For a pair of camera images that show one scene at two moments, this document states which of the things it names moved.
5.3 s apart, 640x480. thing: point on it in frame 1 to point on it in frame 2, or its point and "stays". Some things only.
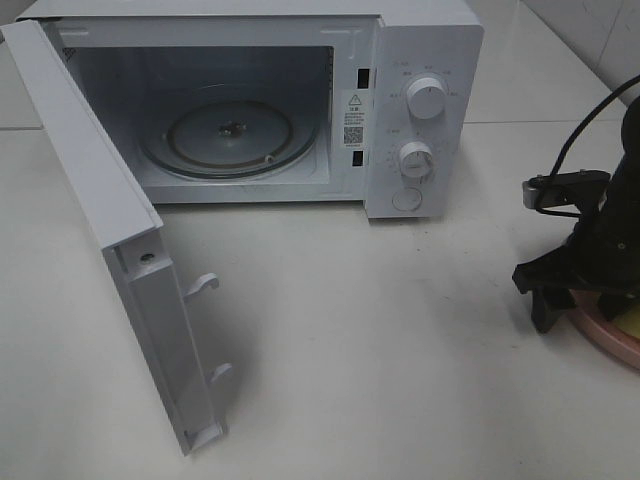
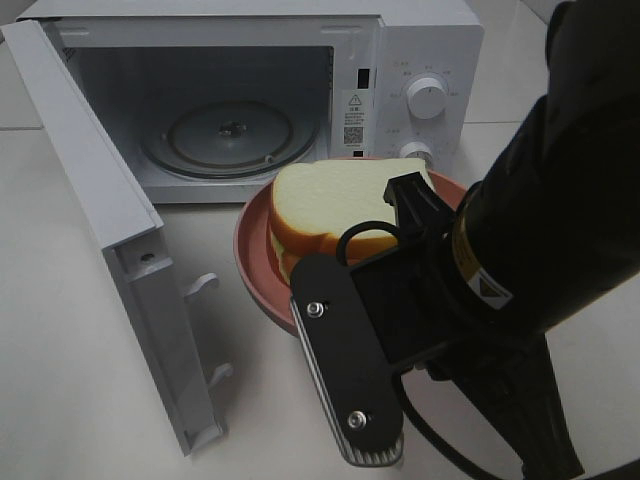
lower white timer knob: [415, 159] stays
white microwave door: [141, 252] stays
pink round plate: [615, 336] to [256, 262]
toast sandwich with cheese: [629, 321] to [313, 203]
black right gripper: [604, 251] to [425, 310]
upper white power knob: [426, 97] stays
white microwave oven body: [379, 102] stays
